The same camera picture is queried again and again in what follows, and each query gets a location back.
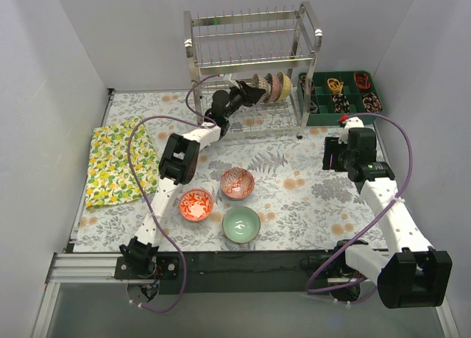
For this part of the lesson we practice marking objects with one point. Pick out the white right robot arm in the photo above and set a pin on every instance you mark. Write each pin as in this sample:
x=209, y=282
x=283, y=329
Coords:
x=414, y=274

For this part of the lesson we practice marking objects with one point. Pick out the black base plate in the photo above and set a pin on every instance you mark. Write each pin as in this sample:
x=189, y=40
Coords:
x=220, y=272

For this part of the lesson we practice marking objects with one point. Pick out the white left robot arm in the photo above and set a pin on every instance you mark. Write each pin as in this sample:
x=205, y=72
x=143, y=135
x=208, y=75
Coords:
x=177, y=167

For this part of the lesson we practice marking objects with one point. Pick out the orange geometric patterned bowl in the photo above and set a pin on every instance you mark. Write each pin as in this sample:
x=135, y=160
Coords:
x=237, y=183

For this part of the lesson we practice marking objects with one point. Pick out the lemon print cloth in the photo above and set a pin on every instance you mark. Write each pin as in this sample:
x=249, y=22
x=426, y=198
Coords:
x=116, y=174

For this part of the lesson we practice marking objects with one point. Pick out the mint green bowl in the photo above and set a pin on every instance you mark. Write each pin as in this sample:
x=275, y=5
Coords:
x=241, y=224

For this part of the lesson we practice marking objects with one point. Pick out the yellow and teal patterned bowl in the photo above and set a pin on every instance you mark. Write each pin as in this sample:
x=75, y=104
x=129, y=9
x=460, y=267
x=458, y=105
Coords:
x=285, y=85

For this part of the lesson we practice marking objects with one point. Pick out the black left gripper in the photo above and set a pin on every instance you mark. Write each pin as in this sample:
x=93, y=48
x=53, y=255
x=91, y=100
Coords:
x=242, y=95

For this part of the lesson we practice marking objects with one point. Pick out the small purple patterned bowl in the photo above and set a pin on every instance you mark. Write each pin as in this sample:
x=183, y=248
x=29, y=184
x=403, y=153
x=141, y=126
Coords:
x=262, y=83

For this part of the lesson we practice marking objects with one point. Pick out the green compartment organizer tray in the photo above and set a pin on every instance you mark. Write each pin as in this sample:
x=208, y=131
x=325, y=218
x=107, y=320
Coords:
x=336, y=93

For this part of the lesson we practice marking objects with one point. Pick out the stainless steel dish rack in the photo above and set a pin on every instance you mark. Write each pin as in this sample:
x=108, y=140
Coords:
x=248, y=42

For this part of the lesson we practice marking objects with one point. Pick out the black leaf patterned bowl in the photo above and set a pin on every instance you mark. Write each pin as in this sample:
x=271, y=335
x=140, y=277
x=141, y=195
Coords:
x=275, y=85

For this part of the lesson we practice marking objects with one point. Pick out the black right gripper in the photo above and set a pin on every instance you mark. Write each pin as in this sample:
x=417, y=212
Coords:
x=330, y=154

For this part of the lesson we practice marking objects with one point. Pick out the floral patterned table mat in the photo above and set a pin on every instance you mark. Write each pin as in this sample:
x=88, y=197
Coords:
x=300, y=206

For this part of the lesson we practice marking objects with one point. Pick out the orange floral patterned bowl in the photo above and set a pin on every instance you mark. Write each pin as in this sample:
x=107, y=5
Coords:
x=196, y=205

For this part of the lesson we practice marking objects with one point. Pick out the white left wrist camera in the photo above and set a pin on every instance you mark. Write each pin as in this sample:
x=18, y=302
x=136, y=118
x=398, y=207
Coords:
x=229, y=80

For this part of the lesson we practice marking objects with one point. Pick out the aluminium front rail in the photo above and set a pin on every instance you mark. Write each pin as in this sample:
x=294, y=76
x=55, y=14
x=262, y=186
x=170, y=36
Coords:
x=83, y=268

